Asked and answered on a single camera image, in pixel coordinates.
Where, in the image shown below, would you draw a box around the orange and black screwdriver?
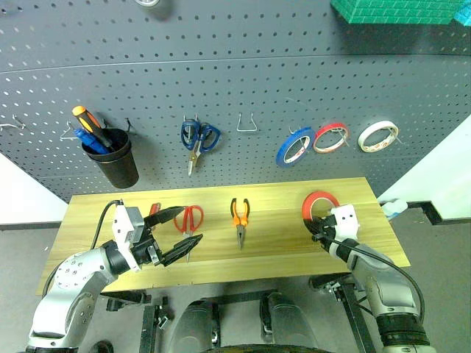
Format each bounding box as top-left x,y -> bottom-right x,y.
71,105 -> 115,150

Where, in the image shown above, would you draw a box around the white tape roll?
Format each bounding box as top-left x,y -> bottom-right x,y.
358,120 -> 400,153

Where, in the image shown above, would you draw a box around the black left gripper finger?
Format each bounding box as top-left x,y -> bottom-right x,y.
143,205 -> 185,231
160,233 -> 204,268

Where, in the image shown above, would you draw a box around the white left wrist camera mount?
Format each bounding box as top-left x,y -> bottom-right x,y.
112,204 -> 144,273

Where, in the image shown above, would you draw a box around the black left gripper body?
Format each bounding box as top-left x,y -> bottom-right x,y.
130,216 -> 165,268

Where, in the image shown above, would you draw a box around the orange and black pliers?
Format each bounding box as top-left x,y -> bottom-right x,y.
230,197 -> 251,251

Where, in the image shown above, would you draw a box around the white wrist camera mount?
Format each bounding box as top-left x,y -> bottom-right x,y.
330,204 -> 361,240
112,204 -> 144,273

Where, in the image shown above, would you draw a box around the blue and white object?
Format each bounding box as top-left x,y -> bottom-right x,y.
378,198 -> 408,221

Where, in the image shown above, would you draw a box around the blue handled scissors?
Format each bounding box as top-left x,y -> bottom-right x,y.
180,118 -> 222,177

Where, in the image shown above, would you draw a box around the blue handled screwdriver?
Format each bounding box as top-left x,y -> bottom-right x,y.
73,128 -> 111,154

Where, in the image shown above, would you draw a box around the dark grey rounded shape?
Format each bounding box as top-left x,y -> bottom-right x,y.
176,299 -> 222,353
259,292 -> 319,350

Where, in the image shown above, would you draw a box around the thin red tape roll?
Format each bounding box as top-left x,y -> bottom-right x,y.
312,122 -> 351,154

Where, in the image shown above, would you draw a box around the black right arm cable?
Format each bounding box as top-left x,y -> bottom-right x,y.
327,238 -> 426,321

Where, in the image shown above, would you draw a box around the green brick pattern box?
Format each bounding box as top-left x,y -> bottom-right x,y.
330,0 -> 461,26

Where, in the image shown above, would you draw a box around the silver wire pliers holder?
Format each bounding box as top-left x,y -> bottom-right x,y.
236,112 -> 258,132

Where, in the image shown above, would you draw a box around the dark grey perforated pegboard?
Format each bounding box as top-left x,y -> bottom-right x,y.
0,0 -> 471,203

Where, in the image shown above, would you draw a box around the black angled wall rail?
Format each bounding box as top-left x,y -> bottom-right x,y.
406,200 -> 471,226

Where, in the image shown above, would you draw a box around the black metal table frame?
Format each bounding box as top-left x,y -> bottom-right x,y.
101,271 -> 378,353

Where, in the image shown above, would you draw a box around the wide red tape roll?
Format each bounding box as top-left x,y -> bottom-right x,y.
301,190 -> 340,221

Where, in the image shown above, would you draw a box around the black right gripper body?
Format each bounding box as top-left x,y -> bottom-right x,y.
311,214 -> 338,253

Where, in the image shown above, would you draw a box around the black plastic cup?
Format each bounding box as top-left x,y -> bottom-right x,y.
81,128 -> 140,189

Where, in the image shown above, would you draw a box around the red handled scissors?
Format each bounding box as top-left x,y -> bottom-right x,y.
173,204 -> 205,264

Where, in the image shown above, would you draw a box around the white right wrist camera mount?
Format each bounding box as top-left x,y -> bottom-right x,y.
330,204 -> 361,240

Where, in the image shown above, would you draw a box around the teal box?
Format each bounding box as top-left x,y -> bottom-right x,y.
454,3 -> 471,26

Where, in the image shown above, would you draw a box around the blue tape roll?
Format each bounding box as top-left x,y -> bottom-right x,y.
275,126 -> 316,169

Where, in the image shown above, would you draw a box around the silver wire triangle hook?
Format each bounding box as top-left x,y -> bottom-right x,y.
60,121 -> 80,141

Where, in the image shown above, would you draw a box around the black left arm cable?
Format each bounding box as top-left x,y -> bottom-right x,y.
90,199 -> 124,251

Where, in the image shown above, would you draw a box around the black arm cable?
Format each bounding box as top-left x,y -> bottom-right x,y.
327,238 -> 426,321
90,199 -> 124,251

